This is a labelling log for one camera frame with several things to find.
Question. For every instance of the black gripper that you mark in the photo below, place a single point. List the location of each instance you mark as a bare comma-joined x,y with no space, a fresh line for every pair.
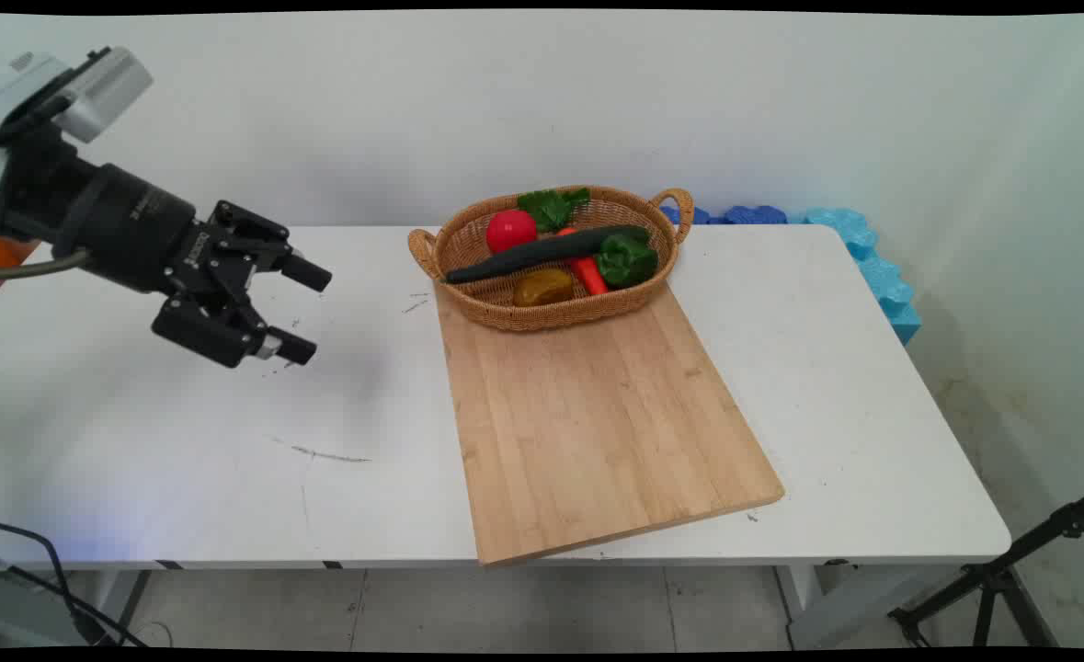
132,230

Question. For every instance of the dark green cucumber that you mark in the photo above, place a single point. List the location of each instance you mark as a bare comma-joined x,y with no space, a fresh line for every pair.
542,253

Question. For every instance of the orange object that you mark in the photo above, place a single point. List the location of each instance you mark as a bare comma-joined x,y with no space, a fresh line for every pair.
4,250

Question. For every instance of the red tomato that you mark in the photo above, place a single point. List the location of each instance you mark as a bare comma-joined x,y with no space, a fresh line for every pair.
509,230

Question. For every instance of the brown potato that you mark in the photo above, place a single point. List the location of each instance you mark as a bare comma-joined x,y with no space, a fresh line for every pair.
542,288

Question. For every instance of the woven wicker basket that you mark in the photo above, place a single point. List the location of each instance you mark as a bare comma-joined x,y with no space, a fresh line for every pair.
551,313

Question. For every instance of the green lettuce leaf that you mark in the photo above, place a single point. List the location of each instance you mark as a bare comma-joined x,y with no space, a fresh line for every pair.
551,207

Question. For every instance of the white table leg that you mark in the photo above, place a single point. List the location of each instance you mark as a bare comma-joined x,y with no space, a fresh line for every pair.
817,607
117,598

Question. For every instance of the orange carrot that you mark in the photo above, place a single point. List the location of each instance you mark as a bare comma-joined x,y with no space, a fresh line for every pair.
592,276

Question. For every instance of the wooden cutting board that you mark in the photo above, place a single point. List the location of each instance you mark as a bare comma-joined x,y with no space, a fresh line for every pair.
597,414

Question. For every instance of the green bell pepper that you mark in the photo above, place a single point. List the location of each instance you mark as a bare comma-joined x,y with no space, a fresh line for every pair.
626,260

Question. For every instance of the dark blue foam piece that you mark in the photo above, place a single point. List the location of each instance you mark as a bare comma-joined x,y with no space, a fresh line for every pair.
689,216
755,215

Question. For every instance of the light blue foam mat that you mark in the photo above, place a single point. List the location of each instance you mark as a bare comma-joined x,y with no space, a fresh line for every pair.
882,276

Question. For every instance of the black tripod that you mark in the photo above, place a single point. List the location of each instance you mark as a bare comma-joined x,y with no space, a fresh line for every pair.
997,579

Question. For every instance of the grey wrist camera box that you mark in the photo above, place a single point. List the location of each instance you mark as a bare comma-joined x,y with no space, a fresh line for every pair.
109,92

